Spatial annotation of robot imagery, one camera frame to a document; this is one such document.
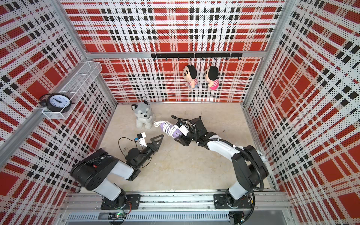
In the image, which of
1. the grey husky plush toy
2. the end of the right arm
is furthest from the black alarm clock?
the end of the right arm

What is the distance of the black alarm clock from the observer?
63 centimetres

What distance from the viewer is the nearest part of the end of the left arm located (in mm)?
676

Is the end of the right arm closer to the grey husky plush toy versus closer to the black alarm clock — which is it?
the grey husky plush toy

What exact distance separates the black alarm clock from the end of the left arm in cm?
36
